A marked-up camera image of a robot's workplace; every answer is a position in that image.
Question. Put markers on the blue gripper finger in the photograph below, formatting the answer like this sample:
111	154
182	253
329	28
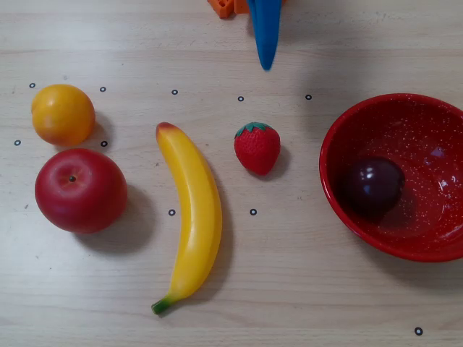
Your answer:
267	32
251	14

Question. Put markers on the dark purple plum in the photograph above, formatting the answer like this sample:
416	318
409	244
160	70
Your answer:
373	186

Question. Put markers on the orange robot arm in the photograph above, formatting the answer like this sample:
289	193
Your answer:
224	7

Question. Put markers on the red speckled enamel bowl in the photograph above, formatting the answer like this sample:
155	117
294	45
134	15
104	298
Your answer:
434	231

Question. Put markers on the red toy strawberry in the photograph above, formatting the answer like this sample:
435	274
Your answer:
257	150

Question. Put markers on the yellow toy banana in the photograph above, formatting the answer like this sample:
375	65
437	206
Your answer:
195	202

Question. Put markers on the yellow orange toy peach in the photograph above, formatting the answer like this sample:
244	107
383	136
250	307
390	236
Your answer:
63	115

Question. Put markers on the red toy apple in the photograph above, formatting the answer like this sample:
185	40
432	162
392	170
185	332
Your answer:
81	191

